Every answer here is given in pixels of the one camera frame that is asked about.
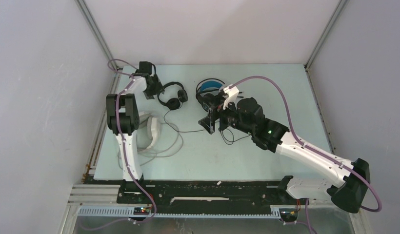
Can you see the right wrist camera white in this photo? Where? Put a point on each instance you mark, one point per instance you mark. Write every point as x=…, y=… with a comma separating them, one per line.
x=229, y=94

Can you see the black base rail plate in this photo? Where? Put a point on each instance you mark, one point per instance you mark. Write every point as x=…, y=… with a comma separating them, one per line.
x=209, y=197

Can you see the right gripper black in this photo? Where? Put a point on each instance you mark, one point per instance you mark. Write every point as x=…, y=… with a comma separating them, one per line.
x=214, y=113

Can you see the white gaming headphones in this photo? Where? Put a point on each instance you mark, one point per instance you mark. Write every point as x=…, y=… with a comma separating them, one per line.
x=152, y=124

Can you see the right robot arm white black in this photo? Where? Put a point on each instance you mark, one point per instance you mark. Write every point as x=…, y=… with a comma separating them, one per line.
x=346, y=182

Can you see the large black blue headphones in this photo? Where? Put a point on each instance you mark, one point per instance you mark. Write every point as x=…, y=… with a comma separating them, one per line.
x=208, y=93

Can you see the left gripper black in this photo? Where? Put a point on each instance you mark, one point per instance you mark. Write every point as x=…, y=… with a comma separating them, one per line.
x=158, y=88

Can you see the white slotted cable duct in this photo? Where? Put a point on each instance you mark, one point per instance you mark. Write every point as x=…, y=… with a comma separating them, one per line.
x=142, y=212

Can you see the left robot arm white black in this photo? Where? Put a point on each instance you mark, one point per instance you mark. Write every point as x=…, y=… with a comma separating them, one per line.
x=123, y=117

